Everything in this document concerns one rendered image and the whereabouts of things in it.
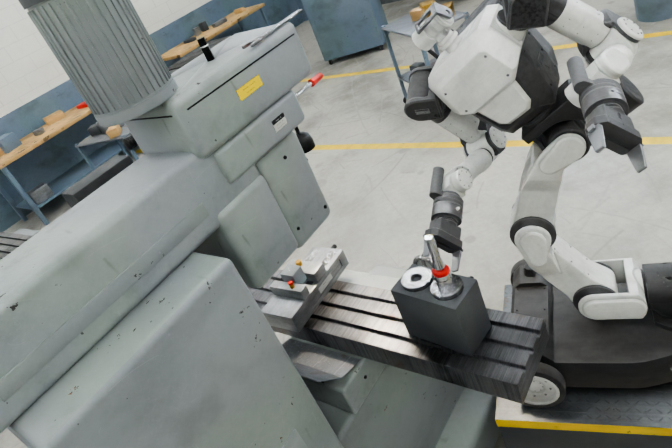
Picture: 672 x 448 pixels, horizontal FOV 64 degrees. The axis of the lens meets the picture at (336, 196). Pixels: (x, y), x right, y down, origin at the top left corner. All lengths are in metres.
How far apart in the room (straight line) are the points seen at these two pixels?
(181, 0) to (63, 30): 8.44
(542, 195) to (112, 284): 1.24
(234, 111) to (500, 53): 0.69
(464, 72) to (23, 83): 7.20
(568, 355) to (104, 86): 1.65
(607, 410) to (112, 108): 1.78
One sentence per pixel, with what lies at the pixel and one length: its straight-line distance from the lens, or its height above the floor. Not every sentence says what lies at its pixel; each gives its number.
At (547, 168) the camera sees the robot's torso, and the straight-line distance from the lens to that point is 1.68.
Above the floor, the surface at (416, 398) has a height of 0.49.
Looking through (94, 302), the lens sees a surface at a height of 1.64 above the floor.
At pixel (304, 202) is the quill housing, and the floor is 1.43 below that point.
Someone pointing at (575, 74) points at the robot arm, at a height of 1.62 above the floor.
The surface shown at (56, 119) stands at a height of 0.91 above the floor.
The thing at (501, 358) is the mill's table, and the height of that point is 0.97.
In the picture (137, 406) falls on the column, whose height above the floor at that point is 1.47.
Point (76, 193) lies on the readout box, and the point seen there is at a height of 1.72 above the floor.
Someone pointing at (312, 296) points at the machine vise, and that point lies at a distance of 1.90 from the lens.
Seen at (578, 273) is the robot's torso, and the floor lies 0.81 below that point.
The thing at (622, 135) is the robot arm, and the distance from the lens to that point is 1.24.
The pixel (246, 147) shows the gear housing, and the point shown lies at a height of 1.69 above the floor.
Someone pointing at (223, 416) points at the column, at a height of 1.28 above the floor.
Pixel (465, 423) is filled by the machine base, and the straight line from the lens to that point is 2.41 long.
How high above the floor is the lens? 2.16
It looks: 29 degrees down
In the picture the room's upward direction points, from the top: 24 degrees counter-clockwise
